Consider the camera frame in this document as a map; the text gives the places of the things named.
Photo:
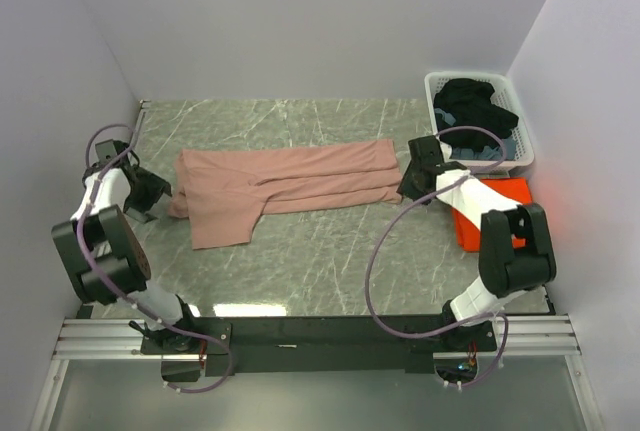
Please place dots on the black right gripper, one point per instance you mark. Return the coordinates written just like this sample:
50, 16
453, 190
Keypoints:
405, 188

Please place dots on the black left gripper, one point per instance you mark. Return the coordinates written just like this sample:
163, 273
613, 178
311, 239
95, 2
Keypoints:
156, 187

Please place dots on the pink printed t-shirt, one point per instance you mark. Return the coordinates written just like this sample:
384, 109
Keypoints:
223, 194

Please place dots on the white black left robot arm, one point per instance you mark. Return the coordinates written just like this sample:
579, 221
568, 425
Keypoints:
103, 259

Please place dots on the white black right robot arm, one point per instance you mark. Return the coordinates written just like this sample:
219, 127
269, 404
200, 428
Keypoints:
515, 249

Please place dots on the blue garment in basket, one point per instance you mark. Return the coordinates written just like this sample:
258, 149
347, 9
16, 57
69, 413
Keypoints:
492, 153

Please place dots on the black t-shirt in basket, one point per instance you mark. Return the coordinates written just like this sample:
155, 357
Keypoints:
467, 102

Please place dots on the folded orange t-shirt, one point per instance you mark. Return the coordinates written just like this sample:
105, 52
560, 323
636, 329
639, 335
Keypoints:
468, 236

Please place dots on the white plastic laundry basket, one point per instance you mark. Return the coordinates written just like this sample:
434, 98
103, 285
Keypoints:
504, 96

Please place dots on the black robot mounting base bar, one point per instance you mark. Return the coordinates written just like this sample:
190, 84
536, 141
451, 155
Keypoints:
337, 343

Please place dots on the aluminium frame rail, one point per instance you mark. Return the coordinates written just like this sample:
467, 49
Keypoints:
113, 339

